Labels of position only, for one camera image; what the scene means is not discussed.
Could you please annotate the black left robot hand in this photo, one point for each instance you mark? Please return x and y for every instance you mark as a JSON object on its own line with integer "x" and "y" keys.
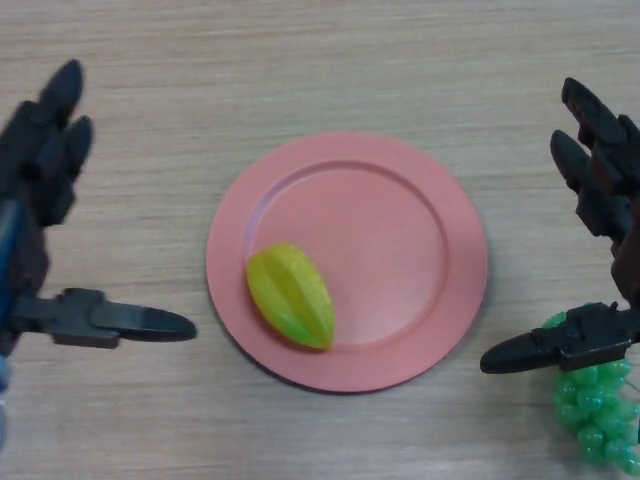
{"x": 30, "y": 250}

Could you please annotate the pink round plate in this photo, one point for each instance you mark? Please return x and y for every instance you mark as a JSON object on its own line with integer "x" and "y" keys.
{"x": 380, "y": 240}

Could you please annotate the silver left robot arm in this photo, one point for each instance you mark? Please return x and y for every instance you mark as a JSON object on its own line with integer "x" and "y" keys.
{"x": 3, "y": 385}

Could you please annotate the green plastic grape bunch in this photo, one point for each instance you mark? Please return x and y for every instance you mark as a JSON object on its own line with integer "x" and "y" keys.
{"x": 595, "y": 415}

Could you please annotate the yellow green starfruit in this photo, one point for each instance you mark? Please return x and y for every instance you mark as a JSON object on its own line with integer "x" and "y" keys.
{"x": 290, "y": 300}

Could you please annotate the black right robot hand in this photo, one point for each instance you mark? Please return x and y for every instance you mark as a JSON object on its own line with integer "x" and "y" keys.
{"x": 595, "y": 335}

